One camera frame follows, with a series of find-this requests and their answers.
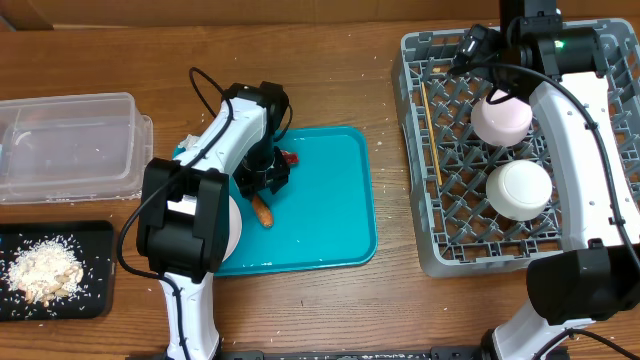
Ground clear plastic bin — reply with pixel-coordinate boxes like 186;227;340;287
1;92;154;205

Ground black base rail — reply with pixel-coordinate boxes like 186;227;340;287
215;346;480;360

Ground peanuts and rice scraps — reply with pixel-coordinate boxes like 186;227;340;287
1;235;93;316

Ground grey dish rack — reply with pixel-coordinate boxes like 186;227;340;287
392;19;639;277

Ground black plastic bin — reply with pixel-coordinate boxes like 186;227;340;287
1;220;116;321

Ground teal plastic tray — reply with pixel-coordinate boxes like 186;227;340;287
216;126;378;277

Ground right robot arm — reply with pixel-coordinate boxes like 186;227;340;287
451;1;639;359

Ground orange carrot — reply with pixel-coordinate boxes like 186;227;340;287
251;194;274;229

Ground wooden chopstick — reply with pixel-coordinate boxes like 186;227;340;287
420;82;443;187

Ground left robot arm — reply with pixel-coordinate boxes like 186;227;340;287
136;82;290;359

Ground cardboard backdrop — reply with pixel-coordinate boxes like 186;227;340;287
0;0;640;32

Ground white tissue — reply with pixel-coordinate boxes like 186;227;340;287
178;134;200;150

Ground red snack wrapper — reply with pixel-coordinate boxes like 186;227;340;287
281;150;299;166

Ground white saucer bowl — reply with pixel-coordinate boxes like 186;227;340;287
486;160;553;221

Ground white plate with food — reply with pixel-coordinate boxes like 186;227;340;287
222;197;242;262

